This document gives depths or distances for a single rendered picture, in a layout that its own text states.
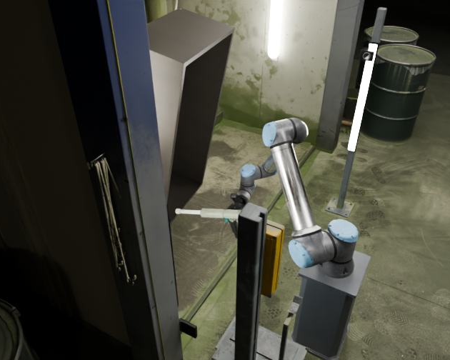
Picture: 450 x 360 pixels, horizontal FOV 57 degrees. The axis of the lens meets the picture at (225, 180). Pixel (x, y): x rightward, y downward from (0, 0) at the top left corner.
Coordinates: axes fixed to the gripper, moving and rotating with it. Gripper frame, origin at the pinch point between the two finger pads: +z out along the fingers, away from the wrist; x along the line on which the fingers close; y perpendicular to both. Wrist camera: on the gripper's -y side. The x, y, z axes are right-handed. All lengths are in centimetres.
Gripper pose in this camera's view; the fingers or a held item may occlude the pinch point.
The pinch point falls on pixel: (230, 218)
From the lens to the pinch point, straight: 247.1
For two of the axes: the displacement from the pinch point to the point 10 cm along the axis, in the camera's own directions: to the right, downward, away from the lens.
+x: -9.1, -0.3, 4.0
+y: 2.2, 8.0, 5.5
